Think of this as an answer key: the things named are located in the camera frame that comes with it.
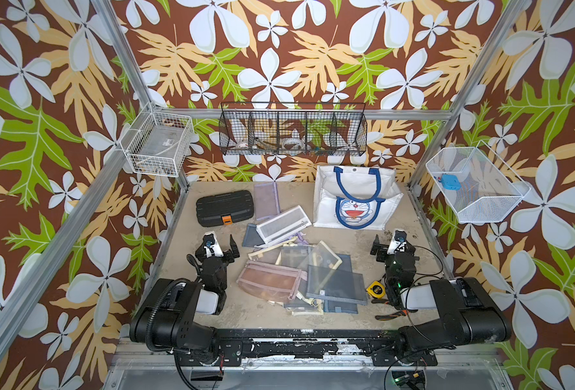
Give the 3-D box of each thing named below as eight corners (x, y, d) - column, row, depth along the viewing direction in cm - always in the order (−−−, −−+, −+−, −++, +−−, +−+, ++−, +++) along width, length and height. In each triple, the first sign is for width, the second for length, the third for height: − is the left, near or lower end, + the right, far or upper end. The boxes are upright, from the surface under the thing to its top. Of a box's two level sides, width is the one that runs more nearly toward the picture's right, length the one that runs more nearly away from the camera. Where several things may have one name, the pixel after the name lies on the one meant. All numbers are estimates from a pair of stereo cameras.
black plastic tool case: (200, 231, 105) (196, 222, 100) (200, 207, 114) (195, 198, 109) (257, 220, 109) (256, 211, 104) (252, 197, 118) (251, 188, 113)
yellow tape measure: (378, 302, 85) (380, 300, 83) (365, 290, 88) (367, 287, 86) (386, 292, 87) (388, 290, 86) (374, 281, 90) (376, 278, 88)
